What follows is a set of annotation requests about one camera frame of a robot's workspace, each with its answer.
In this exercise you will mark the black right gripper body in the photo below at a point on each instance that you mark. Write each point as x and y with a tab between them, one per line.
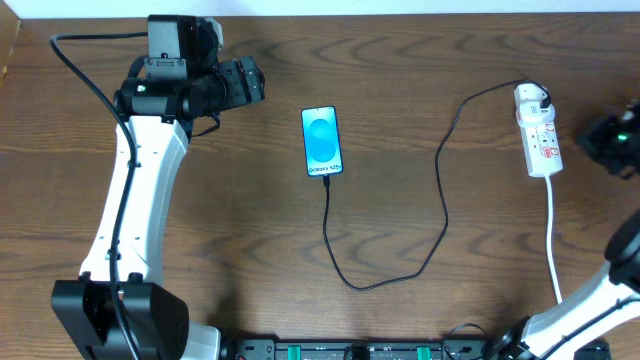
596	140

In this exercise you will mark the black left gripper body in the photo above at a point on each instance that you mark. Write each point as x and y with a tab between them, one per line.
248	78

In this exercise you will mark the blue smartphone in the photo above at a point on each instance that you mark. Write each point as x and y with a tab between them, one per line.
323	154

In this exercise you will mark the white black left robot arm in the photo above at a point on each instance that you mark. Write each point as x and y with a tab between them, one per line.
117	307

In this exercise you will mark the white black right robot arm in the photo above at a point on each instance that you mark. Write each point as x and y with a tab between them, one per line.
611	297

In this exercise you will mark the white charger plug adapter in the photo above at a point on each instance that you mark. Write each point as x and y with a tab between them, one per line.
532	92

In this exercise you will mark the white power strip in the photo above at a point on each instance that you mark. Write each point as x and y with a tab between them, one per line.
540	140

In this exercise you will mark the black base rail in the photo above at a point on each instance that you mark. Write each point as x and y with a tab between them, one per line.
269	349

